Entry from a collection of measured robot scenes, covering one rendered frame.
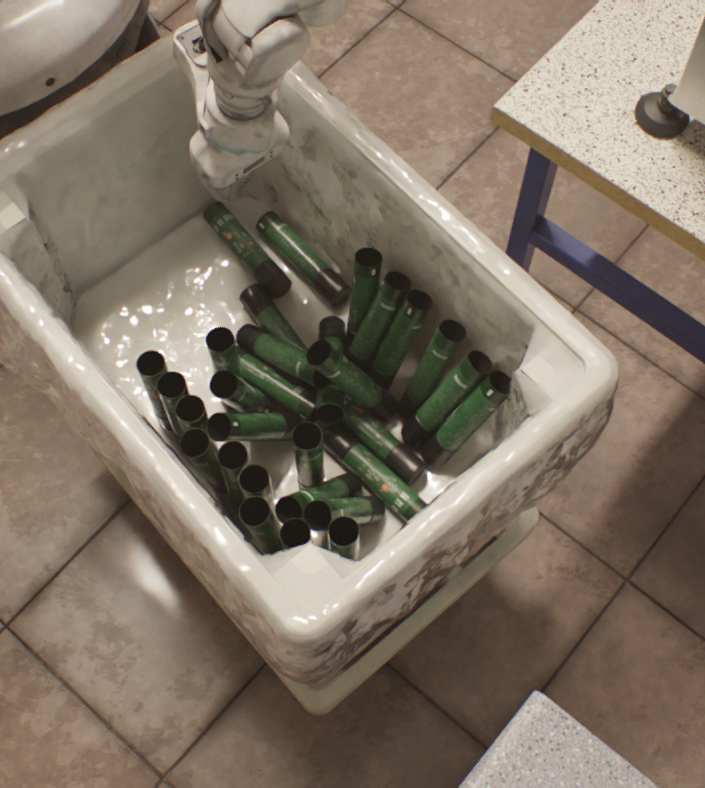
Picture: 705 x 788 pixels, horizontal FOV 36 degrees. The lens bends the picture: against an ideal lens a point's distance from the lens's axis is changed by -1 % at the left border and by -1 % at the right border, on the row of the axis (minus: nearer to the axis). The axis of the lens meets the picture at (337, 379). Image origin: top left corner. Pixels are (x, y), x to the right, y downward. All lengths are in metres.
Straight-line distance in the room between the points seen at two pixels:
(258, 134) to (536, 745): 0.61
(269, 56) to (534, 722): 0.57
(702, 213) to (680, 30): 0.23
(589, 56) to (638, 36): 0.06
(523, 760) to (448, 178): 1.32
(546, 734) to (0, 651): 1.03
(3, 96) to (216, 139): 0.77
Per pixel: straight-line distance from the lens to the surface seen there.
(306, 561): 0.98
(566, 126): 1.12
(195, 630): 1.67
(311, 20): 0.98
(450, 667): 1.65
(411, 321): 1.18
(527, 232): 1.44
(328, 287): 1.31
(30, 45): 1.81
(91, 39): 1.85
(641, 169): 1.11
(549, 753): 0.88
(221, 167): 1.12
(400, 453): 1.22
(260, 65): 0.93
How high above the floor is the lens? 1.61
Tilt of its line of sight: 65 degrees down
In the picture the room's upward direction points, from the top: 1 degrees counter-clockwise
